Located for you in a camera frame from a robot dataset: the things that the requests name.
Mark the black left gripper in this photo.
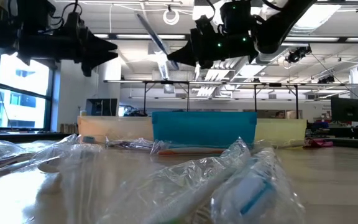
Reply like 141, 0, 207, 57
53, 11, 119, 78

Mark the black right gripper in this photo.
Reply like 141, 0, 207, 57
167, 0, 259, 70

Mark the orange toothbrush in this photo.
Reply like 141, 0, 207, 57
150, 146, 226, 156

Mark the black cabinet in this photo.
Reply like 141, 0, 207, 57
85, 98, 118, 117

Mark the small teal plastic bin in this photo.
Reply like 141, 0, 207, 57
152, 111, 257, 149

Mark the orange plastic bin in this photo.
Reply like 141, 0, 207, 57
78, 116, 155, 144

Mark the large window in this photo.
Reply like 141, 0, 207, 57
0, 52, 55, 131

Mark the yellow plastic bin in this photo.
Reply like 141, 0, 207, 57
254, 118, 307, 144

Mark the wrapped green toothbrush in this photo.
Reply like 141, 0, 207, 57
98, 138, 251, 224

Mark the blue storage crate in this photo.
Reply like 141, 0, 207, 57
309, 121, 329, 130

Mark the magenta cloth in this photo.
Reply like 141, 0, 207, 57
305, 139, 334, 148

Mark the black computer monitor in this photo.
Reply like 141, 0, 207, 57
330, 96, 358, 123

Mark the white ceiling duct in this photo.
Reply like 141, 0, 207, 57
147, 40, 172, 81

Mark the black background rig frame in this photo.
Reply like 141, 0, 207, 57
252, 82, 300, 119
143, 80, 191, 113

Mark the white cable coil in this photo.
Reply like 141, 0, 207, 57
162, 8, 180, 26

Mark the black overhead camera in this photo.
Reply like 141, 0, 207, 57
286, 45, 312, 65

